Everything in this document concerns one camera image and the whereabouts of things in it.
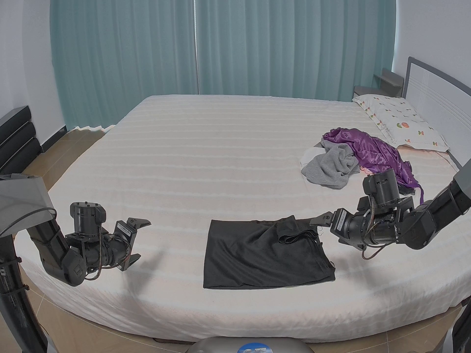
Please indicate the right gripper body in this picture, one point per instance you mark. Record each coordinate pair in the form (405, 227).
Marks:
(353, 228)

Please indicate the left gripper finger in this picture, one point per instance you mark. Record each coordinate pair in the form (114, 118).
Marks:
(138, 223)
(130, 261)

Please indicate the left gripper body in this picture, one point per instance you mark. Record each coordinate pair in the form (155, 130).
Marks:
(116, 248)

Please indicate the black T-shirt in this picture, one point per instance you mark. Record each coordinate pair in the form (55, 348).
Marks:
(257, 259)

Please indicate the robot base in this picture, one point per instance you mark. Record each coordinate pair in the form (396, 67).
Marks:
(220, 346)

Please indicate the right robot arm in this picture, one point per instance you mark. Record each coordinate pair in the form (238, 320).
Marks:
(423, 226)

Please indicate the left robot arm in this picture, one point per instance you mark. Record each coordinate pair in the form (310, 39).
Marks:
(48, 241)

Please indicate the bed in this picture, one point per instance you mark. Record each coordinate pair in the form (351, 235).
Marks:
(202, 153)

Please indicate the pink garment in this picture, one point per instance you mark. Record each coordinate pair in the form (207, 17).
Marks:
(365, 170)

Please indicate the grey garment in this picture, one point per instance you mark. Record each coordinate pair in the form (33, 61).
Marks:
(331, 167)

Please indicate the purple satin garment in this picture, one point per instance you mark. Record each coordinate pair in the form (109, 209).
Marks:
(379, 149)

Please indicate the white garment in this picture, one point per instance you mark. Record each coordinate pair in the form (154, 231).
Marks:
(309, 156)

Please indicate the white printed pillow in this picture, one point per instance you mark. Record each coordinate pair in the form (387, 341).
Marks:
(401, 120)

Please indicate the grey bedside table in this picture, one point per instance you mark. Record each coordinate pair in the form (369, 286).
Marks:
(390, 80)

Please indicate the blue-green curtain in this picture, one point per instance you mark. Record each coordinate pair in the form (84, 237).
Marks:
(294, 31)
(125, 50)

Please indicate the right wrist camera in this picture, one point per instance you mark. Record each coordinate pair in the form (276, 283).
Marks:
(363, 204)

